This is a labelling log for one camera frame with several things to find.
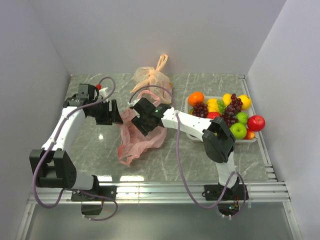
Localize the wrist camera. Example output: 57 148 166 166
128 98 140 109
96 84 110 101

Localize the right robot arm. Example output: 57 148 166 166
129 97 242 201

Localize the tied beige plastic bag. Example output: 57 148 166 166
131 54 173 104

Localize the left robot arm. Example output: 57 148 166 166
29 83 123 201

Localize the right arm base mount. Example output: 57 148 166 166
201 183 249 218

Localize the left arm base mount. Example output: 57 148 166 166
70 185 117 217

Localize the green fake apple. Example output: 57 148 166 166
229 122 247 140

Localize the dark red grape bunch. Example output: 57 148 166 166
191 102 209 118

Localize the orange fake orange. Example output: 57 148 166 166
187 91 205 107

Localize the green fake guava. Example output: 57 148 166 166
236 112 249 125

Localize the yellow fake mango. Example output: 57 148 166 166
222 93 232 107

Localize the red yellow fake pear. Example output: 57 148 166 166
243 128 256 140

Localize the yellow fake lemon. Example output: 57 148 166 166
238 94 252 111

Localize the red fake strawberry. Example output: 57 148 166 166
206 111 221 119

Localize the white plastic fruit basket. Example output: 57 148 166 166
184 94 257 143

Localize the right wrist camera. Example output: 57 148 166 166
128 98 140 109

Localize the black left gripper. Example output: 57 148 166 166
88 99 123 126

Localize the yellow fake banana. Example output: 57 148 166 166
205 98 220 113

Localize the red fake apple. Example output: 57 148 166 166
247 115 266 132

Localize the green grape bunch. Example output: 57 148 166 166
216 99 226 113

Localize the pink plastic bag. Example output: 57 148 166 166
117 90 168 168

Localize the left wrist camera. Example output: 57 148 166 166
96 84 110 101

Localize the purple grape bunch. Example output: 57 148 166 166
221 93 242 128

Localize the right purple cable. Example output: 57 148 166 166
128 84 247 219

